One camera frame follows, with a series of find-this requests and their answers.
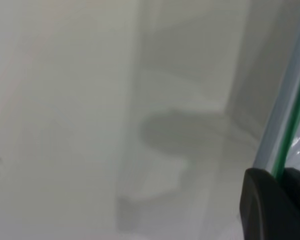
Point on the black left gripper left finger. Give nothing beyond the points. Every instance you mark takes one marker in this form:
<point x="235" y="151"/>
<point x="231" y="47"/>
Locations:
<point x="262" y="207"/>

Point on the clear plastic zip bag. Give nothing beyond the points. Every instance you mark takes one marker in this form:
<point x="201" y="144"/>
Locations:
<point x="287" y="105"/>

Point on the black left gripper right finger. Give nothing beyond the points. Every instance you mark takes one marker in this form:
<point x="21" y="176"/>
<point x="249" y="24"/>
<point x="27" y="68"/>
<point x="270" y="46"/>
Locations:
<point x="298" y="192"/>

